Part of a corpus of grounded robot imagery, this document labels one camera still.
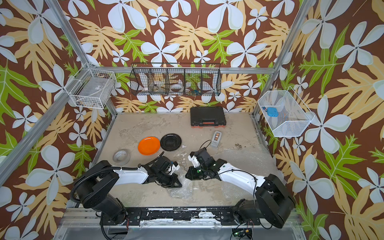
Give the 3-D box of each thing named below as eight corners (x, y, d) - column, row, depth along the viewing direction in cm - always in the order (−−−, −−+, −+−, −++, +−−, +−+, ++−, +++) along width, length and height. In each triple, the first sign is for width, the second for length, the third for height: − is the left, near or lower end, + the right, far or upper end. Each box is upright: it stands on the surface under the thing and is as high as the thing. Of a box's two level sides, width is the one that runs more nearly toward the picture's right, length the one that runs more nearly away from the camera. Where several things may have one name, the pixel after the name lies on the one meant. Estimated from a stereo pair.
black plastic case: (190, 128, 113) (190, 123, 109) (190, 111, 125) (190, 106, 120) (224, 128, 113) (226, 123, 109) (221, 111, 125) (222, 106, 120)
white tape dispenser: (209, 145, 103) (210, 141, 100) (213, 133, 109) (214, 130, 106) (217, 147, 102) (218, 144, 98) (221, 136, 108) (222, 132, 105)
